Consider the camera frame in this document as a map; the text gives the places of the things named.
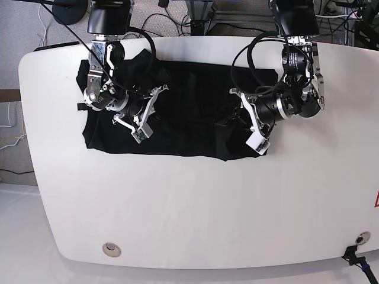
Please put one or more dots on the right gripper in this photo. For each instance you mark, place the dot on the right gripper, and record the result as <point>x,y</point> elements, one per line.
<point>134,110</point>

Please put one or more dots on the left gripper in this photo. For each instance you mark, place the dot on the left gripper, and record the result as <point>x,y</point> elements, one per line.
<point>266,109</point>

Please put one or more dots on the black T-shirt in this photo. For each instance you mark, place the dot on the black T-shirt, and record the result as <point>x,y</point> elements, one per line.
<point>195,116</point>

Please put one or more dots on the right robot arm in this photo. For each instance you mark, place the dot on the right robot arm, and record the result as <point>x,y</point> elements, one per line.
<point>108,20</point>

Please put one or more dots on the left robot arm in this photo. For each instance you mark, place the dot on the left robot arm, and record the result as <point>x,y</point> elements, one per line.
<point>299,91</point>

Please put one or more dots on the black flat bar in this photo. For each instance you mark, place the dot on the black flat bar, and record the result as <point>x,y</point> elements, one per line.
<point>54,46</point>

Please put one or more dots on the round dark stand base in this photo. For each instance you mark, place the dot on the round dark stand base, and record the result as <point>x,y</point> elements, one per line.
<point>69,12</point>

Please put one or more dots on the silver table grommet left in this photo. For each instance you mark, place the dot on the silver table grommet left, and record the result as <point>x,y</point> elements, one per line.
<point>111,250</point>

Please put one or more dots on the silver table grommet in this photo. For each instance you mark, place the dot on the silver table grommet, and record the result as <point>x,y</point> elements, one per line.
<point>111,250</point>
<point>363,238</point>

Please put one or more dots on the red warning triangle sticker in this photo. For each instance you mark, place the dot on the red warning triangle sticker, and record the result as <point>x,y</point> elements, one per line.
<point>377,201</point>

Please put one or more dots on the silver table grommet right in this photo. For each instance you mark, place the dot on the silver table grommet right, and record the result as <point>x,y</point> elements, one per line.
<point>363,238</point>

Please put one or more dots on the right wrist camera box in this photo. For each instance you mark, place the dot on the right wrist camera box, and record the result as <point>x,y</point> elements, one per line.
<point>142,133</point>

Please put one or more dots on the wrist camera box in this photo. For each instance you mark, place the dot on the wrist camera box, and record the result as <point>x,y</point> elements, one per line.
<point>142,133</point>
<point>258,143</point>

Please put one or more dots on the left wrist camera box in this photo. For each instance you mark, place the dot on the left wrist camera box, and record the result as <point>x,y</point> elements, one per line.
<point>258,143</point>

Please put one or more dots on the metal frame post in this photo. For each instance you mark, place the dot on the metal frame post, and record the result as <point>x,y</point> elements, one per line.
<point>201,14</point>

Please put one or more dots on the black clamp with cable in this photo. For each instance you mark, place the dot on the black clamp with cable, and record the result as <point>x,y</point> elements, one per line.
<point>360,262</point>

